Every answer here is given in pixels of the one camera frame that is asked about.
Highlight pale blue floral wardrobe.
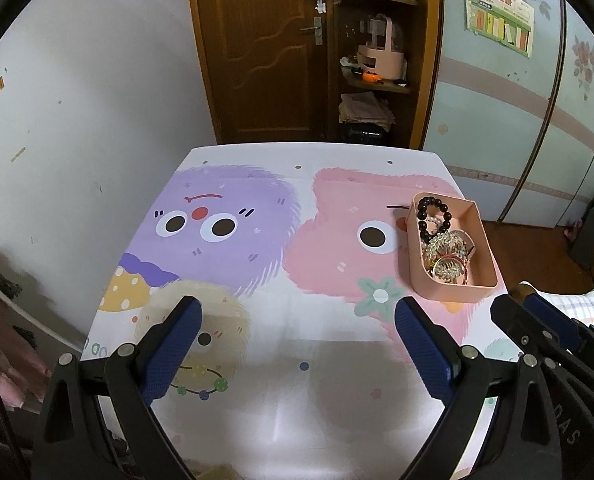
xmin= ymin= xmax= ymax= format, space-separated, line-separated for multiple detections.
xmin=422 ymin=0 xmax=594 ymax=228

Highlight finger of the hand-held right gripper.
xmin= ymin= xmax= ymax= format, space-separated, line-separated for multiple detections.
xmin=523 ymin=292 xmax=594 ymax=356
xmin=491 ymin=294 xmax=570 ymax=368

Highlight silver rhinestone bracelet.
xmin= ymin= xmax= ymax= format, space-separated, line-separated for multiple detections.
xmin=424 ymin=232 xmax=470 ymax=261

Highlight folded beige cloths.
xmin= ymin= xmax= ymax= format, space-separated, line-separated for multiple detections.
xmin=339 ymin=92 xmax=396 ymax=128

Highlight metal door handle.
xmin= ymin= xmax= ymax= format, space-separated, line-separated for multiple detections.
xmin=299 ymin=16 xmax=324 ymax=46

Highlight pink plastic tray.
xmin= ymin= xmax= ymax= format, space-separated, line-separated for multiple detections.
xmin=404 ymin=192 xmax=498 ymax=303

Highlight dark bead bracelet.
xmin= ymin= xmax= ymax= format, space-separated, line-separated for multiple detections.
xmin=416 ymin=196 xmax=452 ymax=246

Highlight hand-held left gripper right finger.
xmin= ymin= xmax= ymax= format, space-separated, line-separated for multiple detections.
xmin=394 ymin=296 xmax=560 ymax=480

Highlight printed cartoon tablecloth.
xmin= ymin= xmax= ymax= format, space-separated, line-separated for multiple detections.
xmin=79 ymin=144 xmax=515 ymax=480

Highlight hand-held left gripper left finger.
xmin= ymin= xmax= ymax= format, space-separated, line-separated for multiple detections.
xmin=29 ymin=296 xmax=204 ymax=480

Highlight wall poster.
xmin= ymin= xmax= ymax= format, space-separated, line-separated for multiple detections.
xmin=462 ymin=0 xmax=535 ymax=58

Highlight wooden shelf unit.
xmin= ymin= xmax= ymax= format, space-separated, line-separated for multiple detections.
xmin=327 ymin=0 xmax=445 ymax=150

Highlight brown wooden door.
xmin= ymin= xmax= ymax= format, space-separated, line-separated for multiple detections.
xmin=184 ymin=0 xmax=340 ymax=145

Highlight pink organizer with handle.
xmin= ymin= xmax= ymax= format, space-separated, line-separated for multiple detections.
xmin=354 ymin=15 xmax=408 ymax=83

